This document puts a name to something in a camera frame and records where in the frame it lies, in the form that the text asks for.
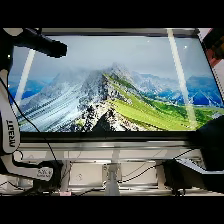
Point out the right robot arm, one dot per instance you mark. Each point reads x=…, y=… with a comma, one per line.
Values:
x=210, y=140

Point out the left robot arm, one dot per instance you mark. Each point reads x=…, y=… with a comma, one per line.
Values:
x=8, y=133

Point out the silver frame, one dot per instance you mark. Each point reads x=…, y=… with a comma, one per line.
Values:
x=112, y=181

